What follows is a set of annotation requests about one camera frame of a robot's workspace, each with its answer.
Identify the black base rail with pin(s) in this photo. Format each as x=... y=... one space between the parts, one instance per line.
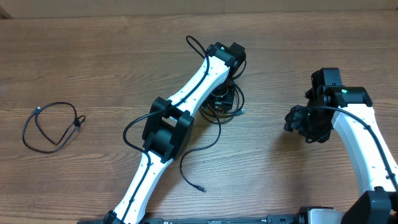
x=214 y=220

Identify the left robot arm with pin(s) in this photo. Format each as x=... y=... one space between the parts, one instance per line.
x=170 y=122

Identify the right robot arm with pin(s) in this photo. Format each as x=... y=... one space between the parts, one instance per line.
x=349 y=111

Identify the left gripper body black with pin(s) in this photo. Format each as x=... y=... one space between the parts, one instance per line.
x=223 y=95

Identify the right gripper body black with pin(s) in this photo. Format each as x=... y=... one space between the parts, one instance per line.
x=310 y=124

